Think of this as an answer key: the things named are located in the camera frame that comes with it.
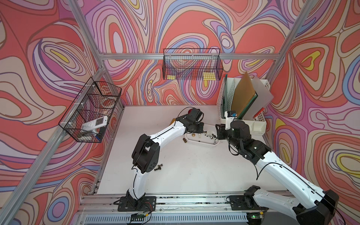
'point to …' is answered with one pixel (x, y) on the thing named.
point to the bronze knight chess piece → (184, 140)
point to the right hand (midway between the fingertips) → (218, 129)
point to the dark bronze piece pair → (159, 168)
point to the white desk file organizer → (258, 125)
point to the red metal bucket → (191, 111)
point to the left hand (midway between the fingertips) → (203, 128)
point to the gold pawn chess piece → (193, 135)
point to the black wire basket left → (96, 100)
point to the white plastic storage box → (208, 137)
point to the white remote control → (94, 123)
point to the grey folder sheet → (264, 98)
